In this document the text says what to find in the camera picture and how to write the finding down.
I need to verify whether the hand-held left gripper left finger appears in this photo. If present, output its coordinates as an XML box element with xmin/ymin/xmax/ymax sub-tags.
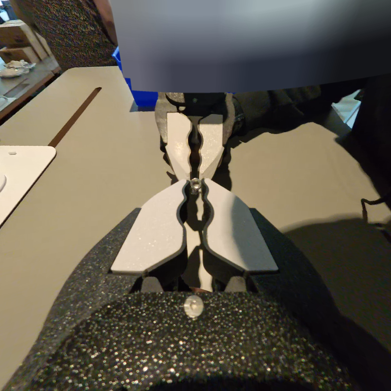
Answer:
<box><xmin>110</xmin><ymin>179</ymin><xmax>190</xmax><ymax>279</ymax></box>

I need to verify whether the crumpled white plastic wrap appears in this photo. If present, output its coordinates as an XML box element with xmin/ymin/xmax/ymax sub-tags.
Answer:
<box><xmin>0</xmin><ymin>59</ymin><xmax>35</xmax><ymax>78</ymax></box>

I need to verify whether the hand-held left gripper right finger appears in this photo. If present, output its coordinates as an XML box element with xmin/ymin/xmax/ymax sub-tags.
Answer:
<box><xmin>200</xmin><ymin>179</ymin><xmax>279</xmax><ymax>280</ymax></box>

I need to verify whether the person's right forearm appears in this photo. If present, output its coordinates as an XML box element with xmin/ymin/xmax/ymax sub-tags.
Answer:
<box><xmin>234</xmin><ymin>84</ymin><xmax>339</xmax><ymax>138</ymax></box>

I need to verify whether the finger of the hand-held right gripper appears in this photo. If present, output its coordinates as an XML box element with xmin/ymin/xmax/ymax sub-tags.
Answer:
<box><xmin>197</xmin><ymin>114</ymin><xmax>225</xmax><ymax>180</ymax></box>
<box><xmin>166</xmin><ymin>112</ymin><xmax>193</xmax><ymax>181</ymax></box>

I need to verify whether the stack of cardboard boxes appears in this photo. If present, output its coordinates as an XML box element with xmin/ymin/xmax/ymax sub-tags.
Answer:
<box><xmin>0</xmin><ymin>21</ymin><xmax>52</xmax><ymax>65</ymax></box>

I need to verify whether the white base board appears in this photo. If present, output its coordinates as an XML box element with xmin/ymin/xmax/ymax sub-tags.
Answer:
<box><xmin>0</xmin><ymin>146</ymin><xmax>57</xmax><ymax>227</ymax></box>

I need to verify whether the black cord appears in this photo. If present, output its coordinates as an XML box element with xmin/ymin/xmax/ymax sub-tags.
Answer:
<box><xmin>360</xmin><ymin>195</ymin><xmax>391</xmax><ymax>236</ymax></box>

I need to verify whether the blue plastic tote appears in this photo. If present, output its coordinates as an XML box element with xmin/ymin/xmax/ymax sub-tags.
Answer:
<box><xmin>111</xmin><ymin>46</ymin><xmax>161</xmax><ymax>107</ymax></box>

